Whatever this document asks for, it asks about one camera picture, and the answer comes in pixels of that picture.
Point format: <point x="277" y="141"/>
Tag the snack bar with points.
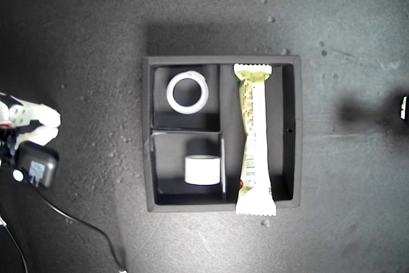
<point x="255" y="126"/>

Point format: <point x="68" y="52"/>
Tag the white tape roll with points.
<point x="203" y="170"/>
<point x="169" y="92"/>

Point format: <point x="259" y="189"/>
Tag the black camera box with label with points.
<point x="35" y="164"/>

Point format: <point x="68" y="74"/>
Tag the black tray with wells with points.
<point x="230" y="110"/>

